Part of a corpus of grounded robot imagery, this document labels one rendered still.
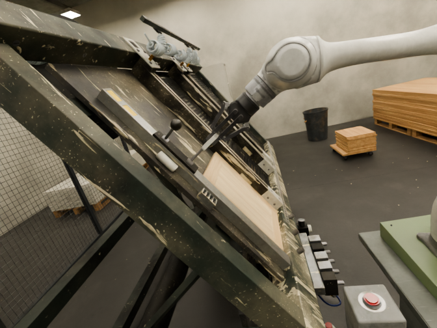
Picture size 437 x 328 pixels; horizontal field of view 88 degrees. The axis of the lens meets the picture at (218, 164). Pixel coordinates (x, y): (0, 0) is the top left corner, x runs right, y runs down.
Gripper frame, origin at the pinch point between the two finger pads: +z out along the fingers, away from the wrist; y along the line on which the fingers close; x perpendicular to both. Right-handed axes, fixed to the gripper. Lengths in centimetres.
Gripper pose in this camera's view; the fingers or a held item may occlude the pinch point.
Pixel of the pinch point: (209, 141)
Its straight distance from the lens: 80.0
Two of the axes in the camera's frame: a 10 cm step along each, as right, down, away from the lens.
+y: 7.1, 6.9, 1.5
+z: -6.9, 6.4, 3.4
